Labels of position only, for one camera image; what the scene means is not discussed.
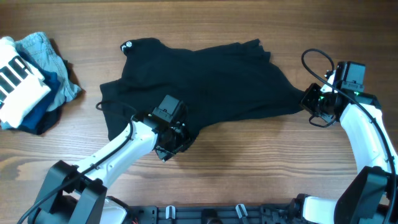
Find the navy blue folded garment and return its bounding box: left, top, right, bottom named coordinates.
left=1, top=51, right=60, bottom=135

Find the light blue denim garment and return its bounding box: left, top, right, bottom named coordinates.
left=15, top=32, right=81, bottom=111

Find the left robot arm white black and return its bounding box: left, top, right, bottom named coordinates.
left=18, top=108, right=193, bottom=223

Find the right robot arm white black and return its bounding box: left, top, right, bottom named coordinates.
left=300, top=83, right=397, bottom=223

